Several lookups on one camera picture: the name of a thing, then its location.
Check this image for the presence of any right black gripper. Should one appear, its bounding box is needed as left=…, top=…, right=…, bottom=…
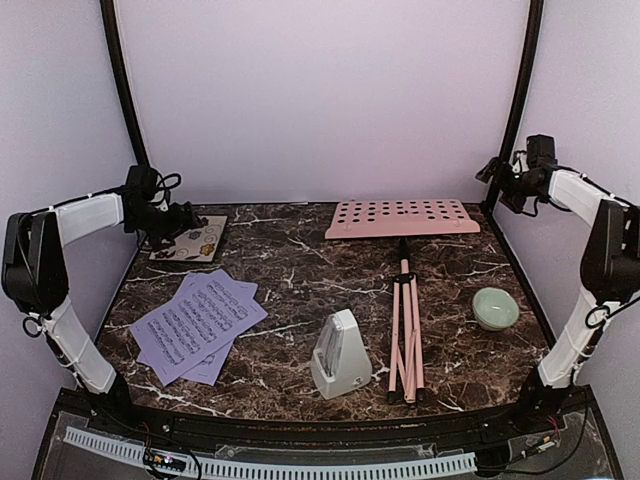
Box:
left=477, top=158, right=541, bottom=214

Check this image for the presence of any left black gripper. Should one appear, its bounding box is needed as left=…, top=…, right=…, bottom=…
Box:
left=126, top=201, right=203, bottom=252

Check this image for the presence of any purple sheet music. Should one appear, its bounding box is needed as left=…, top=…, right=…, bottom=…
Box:
left=130, top=269, right=268, bottom=386
left=135, top=272, right=259, bottom=387

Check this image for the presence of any pink music stand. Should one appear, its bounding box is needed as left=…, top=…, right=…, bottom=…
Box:
left=325, top=199, right=480, bottom=405

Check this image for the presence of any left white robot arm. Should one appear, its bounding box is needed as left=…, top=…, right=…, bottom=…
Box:
left=1, top=165, right=207, bottom=436

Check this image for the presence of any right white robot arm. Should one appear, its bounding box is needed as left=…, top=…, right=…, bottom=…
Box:
left=476, top=135, right=639, bottom=434

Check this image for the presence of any floral ceramic tile coaster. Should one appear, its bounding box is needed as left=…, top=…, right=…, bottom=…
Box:
left=149, top=215, right=227, bottom=263

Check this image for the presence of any pale green bowl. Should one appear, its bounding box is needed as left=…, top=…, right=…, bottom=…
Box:
left=472, top=287, right=520, bottom=332

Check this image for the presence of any white metronome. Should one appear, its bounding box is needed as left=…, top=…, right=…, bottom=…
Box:
left=310, top=309, right=372, bottom=400

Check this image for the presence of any small circuit board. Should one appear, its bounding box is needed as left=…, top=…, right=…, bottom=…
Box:
left=143, top=450, right=186, bottom=473

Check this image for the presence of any right black frame post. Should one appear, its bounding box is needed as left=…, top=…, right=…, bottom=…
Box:
left=482, top=0, right=545, bottom=211

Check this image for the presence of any black frame post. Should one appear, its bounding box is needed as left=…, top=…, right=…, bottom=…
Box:
left=482, top=0, right=545, bottom=211
left=99, top=0, right=150, bottom=166

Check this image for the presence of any left black frame post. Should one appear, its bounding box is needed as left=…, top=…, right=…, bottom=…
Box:
left=99, top=0, right=150, bottom=166

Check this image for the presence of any white slotted cable duct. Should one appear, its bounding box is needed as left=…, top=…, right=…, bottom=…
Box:
left=63, top=427, right=477, bottom=479

